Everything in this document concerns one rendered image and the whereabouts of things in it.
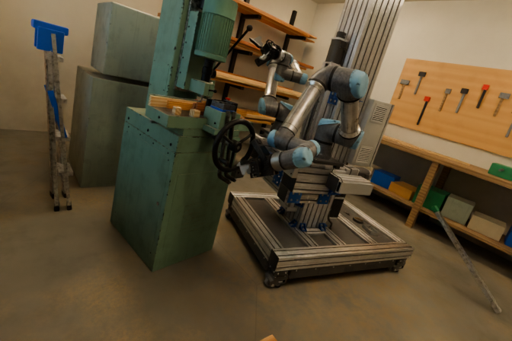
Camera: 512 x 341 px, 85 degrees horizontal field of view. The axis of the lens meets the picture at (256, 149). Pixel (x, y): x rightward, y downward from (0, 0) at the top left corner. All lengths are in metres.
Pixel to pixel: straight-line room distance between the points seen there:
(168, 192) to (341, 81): 1.00
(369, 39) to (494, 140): 2.50
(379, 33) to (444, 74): 2.40
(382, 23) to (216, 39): 1.05
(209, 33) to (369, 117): 1.16
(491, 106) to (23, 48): 5.04
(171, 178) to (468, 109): 3.57
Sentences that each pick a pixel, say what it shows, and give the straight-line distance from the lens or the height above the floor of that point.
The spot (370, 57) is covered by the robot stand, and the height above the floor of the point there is 1.47.
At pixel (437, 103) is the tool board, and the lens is 4.29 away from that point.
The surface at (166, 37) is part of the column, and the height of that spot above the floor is 1.25.
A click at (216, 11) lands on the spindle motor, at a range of 1.58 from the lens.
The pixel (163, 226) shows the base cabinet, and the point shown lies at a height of 0.29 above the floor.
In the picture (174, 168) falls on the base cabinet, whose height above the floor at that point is 0.63.
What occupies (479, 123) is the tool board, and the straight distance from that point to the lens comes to 4.17.
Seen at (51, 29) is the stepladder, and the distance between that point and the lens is 2.03.
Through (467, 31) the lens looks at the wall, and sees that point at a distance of 4.46.
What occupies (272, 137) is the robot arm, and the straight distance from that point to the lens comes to 1.19.
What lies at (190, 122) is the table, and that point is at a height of 0.87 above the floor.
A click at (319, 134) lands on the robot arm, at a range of 1.67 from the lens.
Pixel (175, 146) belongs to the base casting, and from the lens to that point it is 1.44.
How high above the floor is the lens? 1.16
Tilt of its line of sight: 14 degrees down
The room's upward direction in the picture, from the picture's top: 15 degrees clockwise
